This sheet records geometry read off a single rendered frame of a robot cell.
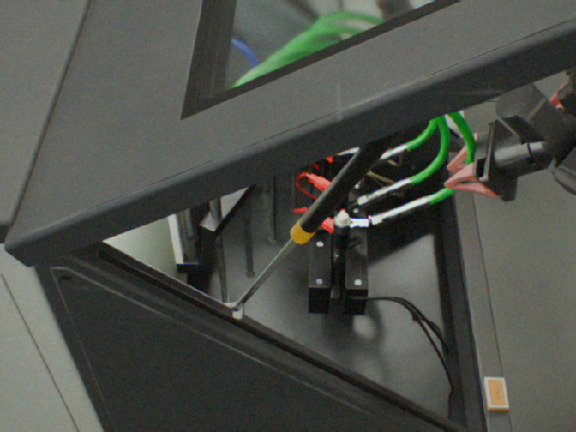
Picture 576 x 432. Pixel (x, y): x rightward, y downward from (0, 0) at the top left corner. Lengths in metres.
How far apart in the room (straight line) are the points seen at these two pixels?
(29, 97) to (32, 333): 0.25
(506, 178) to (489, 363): 0.33
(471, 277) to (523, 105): 0.45
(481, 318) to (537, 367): 1.13
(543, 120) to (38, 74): 0.58
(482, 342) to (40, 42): 0.81
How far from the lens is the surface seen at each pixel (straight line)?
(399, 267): 1.48
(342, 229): 1.18
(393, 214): 1.17
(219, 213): 1.18
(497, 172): 1.06
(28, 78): 0.84
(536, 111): 0.96
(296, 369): 0.86
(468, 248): 1.38
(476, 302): 1.31
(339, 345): 1.37
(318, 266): 1.28
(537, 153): 1.03
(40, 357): 0.91
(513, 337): 2.44
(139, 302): 0.77
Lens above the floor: 2.01
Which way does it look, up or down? 50 degrees down
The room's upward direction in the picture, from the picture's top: straight up
